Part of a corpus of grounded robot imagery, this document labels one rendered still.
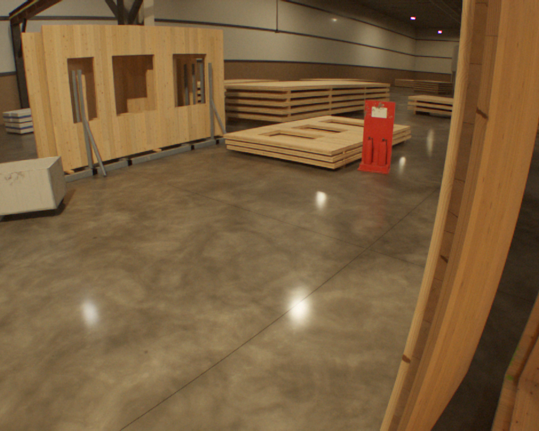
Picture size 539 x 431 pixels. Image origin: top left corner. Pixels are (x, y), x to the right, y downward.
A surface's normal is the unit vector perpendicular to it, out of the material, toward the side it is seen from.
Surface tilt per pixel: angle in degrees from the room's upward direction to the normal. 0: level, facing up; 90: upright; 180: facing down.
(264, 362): 0
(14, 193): 90
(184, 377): 0
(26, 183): 90
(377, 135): 90
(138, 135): 90
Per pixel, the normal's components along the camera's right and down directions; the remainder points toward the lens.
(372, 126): -0.40, 0.35
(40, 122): 0.78, 0.24
